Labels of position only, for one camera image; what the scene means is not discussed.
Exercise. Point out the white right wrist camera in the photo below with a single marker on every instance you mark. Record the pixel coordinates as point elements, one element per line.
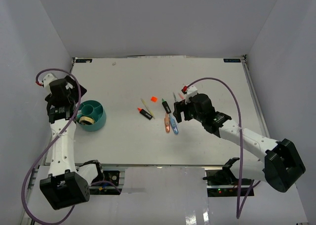
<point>189,91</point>

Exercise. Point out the black highlighter orange cap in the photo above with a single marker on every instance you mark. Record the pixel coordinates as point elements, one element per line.
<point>145,113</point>

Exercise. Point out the right black logo sticker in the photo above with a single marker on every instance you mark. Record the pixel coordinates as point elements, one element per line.
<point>231,60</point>

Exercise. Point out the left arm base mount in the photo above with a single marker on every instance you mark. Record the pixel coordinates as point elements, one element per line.
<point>113,185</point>

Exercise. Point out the black highlighter green cap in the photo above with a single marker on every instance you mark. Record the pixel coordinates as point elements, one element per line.
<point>166,106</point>

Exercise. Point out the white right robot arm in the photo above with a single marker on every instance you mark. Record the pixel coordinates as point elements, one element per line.
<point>279,163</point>

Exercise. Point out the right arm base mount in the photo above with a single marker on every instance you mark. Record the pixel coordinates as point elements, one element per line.
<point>221,182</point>

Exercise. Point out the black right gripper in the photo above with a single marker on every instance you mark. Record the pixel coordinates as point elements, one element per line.
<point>179,107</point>

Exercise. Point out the left aluminium table rail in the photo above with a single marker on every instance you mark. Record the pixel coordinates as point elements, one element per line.
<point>36,162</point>

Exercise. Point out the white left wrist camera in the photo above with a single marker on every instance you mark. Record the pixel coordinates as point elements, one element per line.
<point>50,77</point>

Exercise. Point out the black logo sticker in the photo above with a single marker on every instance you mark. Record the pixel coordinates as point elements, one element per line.
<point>231,60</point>
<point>84,60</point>

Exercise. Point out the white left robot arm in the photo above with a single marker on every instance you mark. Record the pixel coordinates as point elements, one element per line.
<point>66,185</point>

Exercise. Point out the orange translucent cap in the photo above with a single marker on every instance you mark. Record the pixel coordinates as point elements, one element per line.
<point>154,99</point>

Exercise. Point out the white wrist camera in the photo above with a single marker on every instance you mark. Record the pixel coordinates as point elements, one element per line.
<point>189,91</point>
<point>50,77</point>

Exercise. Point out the teal round divided organizer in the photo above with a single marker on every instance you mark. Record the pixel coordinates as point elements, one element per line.
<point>95,110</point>

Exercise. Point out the blue transparent highlighter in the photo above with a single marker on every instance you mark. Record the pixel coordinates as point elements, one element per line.
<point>173,125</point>

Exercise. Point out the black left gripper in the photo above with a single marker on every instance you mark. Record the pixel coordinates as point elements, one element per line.
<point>75,90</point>

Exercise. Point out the orange transparent highlighter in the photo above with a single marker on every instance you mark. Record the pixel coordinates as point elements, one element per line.
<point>167,123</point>

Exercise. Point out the aluminium table rail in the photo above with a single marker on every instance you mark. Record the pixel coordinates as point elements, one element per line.
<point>36,162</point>
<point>262,122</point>

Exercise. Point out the left black logo sticker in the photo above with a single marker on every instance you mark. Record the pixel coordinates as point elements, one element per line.
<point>84,60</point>

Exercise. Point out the clear tape roll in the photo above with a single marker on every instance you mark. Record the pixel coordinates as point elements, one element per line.
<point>84,120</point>

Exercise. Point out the right aluminium table rail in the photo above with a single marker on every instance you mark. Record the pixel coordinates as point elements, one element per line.
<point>262,122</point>

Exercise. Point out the clear yellow gel pen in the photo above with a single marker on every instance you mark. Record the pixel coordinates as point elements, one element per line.
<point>147,108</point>

